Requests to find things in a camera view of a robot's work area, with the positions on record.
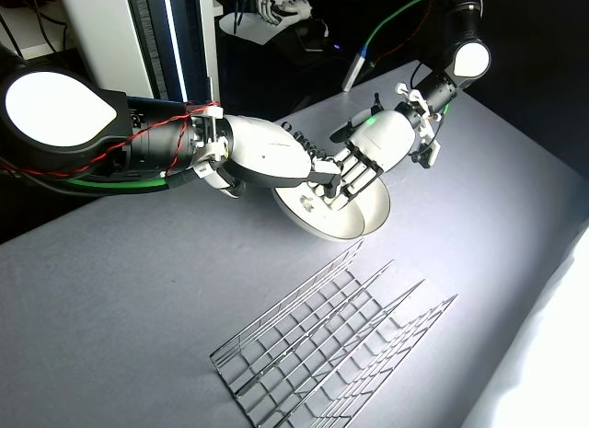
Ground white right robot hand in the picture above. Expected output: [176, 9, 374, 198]
[202, 114, 346, 209]

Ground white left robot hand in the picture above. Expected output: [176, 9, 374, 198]
[329, 108, 421, 199]

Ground black electronic box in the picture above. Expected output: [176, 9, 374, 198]
[294, 17, 344, 54]

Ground white paper sheet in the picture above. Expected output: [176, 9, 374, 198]
[218, 11, 300, 45]

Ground spare white robot hand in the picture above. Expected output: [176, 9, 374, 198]
[252, 0, 314, 27]

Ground white robot body column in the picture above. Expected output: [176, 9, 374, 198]
[54, 0, 225, 111]

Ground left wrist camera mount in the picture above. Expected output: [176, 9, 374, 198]
[410, 121, 443, 169]

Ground grey cable connector block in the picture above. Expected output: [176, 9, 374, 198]
[341, 48, 372, 92]

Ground red cable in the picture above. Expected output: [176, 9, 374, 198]
[373, 0, 436, 68]

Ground green cable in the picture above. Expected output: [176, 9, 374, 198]
[363, 0, 445, 52]

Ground metal wire plate rack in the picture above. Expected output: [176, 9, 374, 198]
[210, 241, 459, 428]

